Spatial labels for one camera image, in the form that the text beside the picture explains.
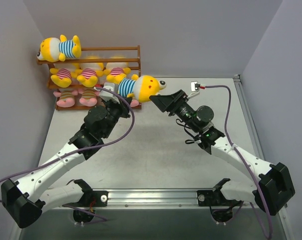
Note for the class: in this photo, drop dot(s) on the aluminium right rail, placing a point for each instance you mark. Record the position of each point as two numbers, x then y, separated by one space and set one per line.
248 117

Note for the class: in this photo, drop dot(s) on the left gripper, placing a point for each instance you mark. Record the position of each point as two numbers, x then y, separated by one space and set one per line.
124 108

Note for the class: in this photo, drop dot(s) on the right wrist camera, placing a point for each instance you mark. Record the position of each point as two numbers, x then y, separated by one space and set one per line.
195 89

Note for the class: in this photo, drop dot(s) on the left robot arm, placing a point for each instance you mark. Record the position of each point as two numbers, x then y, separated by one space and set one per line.
27 198

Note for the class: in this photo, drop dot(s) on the pink plush orange stripes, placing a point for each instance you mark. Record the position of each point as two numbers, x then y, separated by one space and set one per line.
65 97

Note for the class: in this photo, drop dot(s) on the wooden three-tier shelf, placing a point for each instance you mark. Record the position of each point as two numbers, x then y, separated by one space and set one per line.
73 81

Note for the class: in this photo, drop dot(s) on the yellow plush red stripes top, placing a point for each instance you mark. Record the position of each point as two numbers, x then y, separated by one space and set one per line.
88 73

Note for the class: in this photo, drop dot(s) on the aluminium front rail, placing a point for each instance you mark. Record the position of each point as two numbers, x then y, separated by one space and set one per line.
150 197

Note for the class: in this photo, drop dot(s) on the aluminium rail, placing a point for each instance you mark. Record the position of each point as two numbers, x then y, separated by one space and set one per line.
150 197
248 117

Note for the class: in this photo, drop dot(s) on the yellow plush blue stripes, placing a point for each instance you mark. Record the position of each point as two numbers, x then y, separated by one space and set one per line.
55 49

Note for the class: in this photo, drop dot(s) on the yellow plush red stripes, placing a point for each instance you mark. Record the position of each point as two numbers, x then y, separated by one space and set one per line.
63 74
116 71
88 73

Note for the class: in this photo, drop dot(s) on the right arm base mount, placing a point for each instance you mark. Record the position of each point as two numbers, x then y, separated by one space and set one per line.
205 198

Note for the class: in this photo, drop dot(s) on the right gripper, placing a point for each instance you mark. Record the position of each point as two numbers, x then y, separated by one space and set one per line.
176 103

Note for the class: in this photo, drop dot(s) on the yellow plush red stripes front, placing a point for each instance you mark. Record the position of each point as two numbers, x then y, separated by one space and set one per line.
116 71

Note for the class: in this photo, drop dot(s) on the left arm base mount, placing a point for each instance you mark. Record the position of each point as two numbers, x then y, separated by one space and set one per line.
98 198

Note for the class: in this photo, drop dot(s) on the pink plush face-down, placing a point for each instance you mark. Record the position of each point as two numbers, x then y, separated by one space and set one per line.
88 97

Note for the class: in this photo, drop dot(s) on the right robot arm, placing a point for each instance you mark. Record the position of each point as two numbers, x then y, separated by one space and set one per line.
269 185

